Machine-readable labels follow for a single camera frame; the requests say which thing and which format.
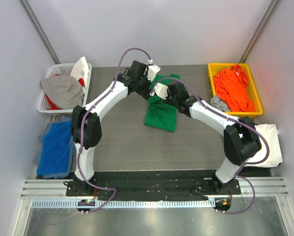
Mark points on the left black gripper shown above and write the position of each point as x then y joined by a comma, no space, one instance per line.
145,88

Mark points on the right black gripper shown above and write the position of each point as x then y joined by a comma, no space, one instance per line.
179,97

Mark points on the green t-shirt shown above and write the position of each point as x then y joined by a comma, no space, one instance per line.
160,115

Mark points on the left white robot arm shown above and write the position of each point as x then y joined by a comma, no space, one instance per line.
86,121

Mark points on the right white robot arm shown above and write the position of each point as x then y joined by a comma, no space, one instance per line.
239,137

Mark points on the grey cloth in bin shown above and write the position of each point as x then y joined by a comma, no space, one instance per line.
219,104

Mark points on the orange t-shirt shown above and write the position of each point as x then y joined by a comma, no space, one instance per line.
231,85

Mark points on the white cloth in basket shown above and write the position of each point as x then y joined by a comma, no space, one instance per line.
81,69

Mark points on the yellow plastic bin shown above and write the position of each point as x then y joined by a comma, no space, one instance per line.
214,68

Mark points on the beige grey shirt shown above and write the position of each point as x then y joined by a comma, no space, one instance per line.
63,91

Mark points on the white perforated basket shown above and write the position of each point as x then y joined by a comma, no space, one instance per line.
43,105

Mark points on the white folded shirt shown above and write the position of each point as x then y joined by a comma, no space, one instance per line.
270,133

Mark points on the blue checked shirt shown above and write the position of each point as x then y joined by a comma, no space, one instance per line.
55,157

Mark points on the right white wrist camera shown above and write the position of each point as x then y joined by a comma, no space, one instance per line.
160,91

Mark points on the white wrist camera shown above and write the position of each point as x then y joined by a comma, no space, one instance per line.
152,70
160,91

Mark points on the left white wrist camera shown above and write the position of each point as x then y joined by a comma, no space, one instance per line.
152,70

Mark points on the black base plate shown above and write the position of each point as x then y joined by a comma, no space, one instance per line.
152,186

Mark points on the slotted cable duct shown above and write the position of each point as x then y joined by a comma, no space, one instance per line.
88,203

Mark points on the left aluminium corner rail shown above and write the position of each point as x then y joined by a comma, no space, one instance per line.
39,30

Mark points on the aluminium corner rail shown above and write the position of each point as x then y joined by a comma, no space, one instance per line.
272,7
39,30

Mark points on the right aluminium corner rail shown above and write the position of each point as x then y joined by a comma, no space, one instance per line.
272,7

